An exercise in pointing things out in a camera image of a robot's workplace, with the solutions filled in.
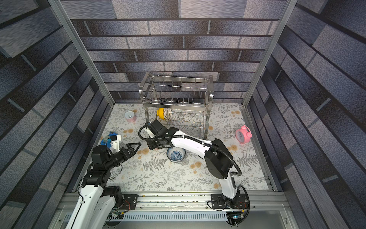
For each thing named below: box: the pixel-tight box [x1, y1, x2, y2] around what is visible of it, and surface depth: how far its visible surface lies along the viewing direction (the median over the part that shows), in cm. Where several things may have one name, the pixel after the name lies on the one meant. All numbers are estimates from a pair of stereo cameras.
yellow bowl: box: [156, 107, 165, 120], surface depth 103 cm
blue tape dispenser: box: [100, 131, 118, 149], surface depth 94 cm
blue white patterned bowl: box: [166, 146, 187, 163], surface depth 89 cm
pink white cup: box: [124, 110, 137, 124], surface depth 109 cm
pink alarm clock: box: [235, 124, 253, 145], surface depth 92 cm
